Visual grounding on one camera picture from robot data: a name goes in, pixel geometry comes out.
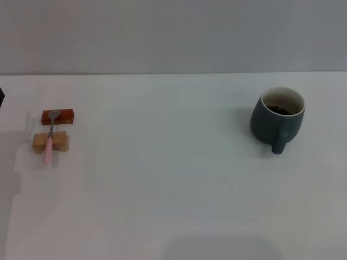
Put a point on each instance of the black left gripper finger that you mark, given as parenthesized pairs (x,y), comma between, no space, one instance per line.
(2,96)

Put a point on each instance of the red-brown wooden block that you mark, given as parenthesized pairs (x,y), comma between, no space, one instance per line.
(66,116)

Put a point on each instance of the light tan wooden block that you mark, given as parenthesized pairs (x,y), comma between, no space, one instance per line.
(61,140)

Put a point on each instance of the dark coffee liquid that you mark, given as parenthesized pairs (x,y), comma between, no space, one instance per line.
(282,110)

